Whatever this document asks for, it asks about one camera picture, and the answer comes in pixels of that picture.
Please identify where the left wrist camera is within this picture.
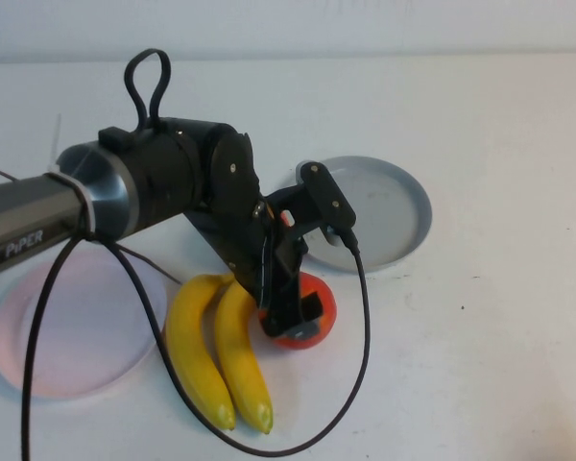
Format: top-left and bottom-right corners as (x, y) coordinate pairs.
(295, 160), (360, 249)

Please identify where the red apple with yellow patch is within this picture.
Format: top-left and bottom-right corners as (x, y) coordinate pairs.
(256, 270), (338, 352)

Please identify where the yellow banana short stem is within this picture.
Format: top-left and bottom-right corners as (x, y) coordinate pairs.
(165, 272), (241, 431)

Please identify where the grey round plate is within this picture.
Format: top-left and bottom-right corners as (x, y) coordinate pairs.
(287, 155), (434, 274)

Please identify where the black braided loop cable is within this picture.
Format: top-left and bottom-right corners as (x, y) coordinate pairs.
(123, 46), (173, 133)

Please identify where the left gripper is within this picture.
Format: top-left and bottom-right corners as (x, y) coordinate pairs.
(186, 191), (325, 341)

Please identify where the pink round plate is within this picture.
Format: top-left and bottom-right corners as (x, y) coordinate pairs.
(0, 252), (168, 400)

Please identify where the black left camera cable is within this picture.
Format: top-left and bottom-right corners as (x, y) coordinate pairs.
(21, 229), (373, 461)

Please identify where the yellow banana long stem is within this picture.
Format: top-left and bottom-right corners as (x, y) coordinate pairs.
(214, 280), (275, 435)

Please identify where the white zip tie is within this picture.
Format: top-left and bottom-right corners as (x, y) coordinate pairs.
(46, 113), (96, 234)

